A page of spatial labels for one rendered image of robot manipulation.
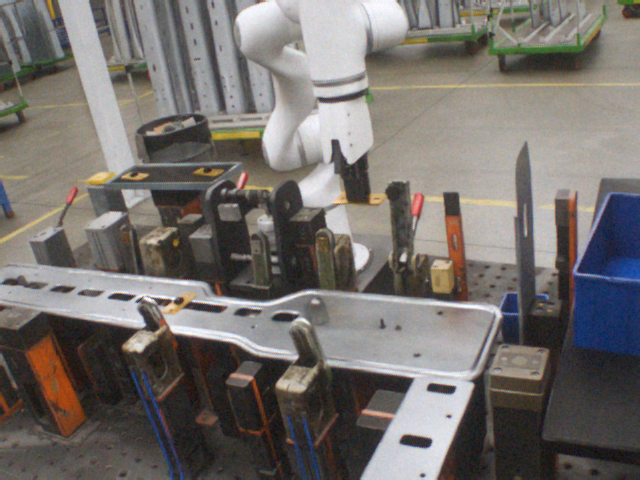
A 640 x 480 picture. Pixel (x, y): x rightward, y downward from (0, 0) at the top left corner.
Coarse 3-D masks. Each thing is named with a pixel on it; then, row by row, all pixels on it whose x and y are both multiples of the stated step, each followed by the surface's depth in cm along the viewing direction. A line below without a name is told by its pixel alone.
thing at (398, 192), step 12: (396, 180) 123; (408, 180) 122; (396, 192) 119; (408, 192) 122; (396, 204) 124; (408, 204) 123; (396, 216) 125; (408, 216) 123; (396, 228) 125; (408, 228) 124; (396, 240) 126; (408, 240) 124; (396, 252) 126; (408, 252) 125; (396, 264) 127; (408, 264) 126
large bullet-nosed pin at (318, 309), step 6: (312, 300) 123; (318, 300) 122; (312, 306) 122; (318, 306) 122; (324, 306) 123; (312, 312) 123; (318, 312) 122; (324, 312) 123; (312, 318) 124; (318, 318) 123; (324, 318) 123
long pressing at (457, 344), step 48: (0, 288) 164; (48, 288) 159; (96, 288) 154; (144, 288) 150; (192, 288) 146; (192, 336) 129; (240, 336) 124; (288, 336) 122; (336, 336) 119; (384, 336) 116; (432, 336) 113; (480, 336) 111
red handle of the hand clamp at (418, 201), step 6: (414, 198) 132; (420, 198) 132; (414, 204) 131; (420, 204) 131; (414, 210) 131; (420, 210) 131; (414, 216) 130; (414, 222) 130; (414, 228) 129; (414, 234) 129; (402, 252) 127; (402, 258) 127
